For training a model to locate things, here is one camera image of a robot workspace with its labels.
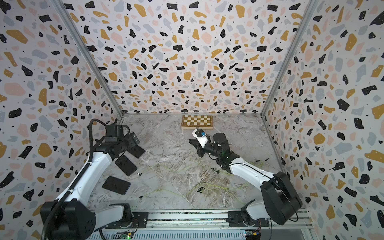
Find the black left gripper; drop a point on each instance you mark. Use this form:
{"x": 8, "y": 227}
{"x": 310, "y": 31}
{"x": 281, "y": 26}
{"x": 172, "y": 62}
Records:
{"x": 129, "y": 138}

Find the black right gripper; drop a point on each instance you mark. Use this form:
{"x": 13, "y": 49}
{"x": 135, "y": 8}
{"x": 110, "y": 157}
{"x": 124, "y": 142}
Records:
{"x": 197, "y": 146}

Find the black smartphone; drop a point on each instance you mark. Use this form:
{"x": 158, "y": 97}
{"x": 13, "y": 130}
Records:
{"x": 133, "y": 145}
{"x": 116, "y": 185}
{"x": 125, "y": 165}

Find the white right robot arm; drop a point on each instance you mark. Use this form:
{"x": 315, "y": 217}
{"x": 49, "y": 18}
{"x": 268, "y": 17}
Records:
{"x": 280, "y": 199}

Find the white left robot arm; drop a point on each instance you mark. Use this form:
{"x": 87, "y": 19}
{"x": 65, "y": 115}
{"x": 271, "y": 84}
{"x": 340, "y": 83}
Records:
{"x": 68, "y": 217}

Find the wooden chessboard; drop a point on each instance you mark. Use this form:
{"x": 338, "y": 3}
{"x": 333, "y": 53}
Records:
{"x": 192, "y": 122}

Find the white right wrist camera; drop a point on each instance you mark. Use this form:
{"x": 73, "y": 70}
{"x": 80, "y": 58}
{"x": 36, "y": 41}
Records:
{"x": 200, "y": 135}

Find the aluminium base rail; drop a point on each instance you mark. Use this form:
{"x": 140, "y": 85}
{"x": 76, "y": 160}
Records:
{"x": 206, "y": 225}

